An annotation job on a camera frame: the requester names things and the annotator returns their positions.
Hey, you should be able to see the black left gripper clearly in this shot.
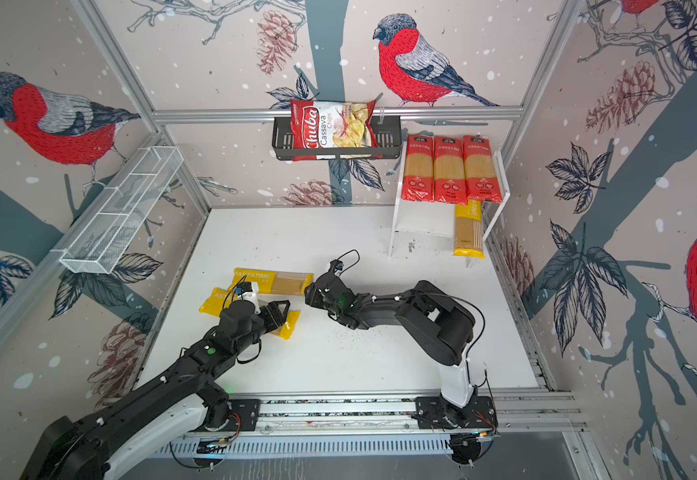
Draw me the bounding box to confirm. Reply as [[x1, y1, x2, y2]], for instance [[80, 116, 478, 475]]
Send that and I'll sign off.
[[233, 297, 292, 356]]

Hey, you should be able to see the yellow pasta bag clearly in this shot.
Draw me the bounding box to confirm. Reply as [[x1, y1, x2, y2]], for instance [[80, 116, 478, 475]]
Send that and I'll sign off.
[[232, 268, 314, 296], [454, 199, 485, 259], [198, 288, 300, 340]]

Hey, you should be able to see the red spaghetti bag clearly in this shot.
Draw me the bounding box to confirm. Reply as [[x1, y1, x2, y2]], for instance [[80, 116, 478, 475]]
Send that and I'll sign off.
[[401, 134, 434, 202], [434, 136, 468, 205], [463, 136, 504, 203]]

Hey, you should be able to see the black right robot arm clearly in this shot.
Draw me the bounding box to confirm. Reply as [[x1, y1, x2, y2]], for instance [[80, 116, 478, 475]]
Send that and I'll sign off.
[[304, 271, 476, 429]]

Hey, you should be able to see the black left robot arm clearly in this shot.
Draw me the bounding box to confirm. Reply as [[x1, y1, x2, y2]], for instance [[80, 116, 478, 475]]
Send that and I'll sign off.
[[22, 300, 290, 479]]

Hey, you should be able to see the white two-tier shelf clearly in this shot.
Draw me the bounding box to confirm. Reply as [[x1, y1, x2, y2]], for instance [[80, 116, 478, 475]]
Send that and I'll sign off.
[[387, 140, 512, 258]]

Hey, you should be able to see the red cassava chips bag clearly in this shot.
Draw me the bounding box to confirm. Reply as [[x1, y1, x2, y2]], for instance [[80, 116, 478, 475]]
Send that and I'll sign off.
[[290, 100, 378, 150]]

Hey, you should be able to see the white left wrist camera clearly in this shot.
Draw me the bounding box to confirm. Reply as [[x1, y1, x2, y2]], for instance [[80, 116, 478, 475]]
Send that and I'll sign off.
[[234, 281, 260, 309]]

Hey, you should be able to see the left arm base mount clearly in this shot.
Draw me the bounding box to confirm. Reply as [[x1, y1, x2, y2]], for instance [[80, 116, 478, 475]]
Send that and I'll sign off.
[[198, 385, 262, 433]]

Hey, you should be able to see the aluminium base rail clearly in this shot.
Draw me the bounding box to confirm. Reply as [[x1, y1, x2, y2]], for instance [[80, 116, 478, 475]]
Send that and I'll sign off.
[[86, 389, 587, 439]]

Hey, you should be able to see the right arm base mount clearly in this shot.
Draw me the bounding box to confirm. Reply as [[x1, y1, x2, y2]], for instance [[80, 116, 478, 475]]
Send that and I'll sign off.
[[412, 393, 499, 431]]

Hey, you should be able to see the black wire wall basket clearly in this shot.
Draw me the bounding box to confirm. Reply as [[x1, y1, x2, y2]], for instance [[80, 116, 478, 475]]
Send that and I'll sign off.
[[272, 116, 403, 161]]

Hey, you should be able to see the white wire mesh basket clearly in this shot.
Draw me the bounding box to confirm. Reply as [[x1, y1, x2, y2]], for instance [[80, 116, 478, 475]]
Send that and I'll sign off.
[[60, 146, 184, 274]]

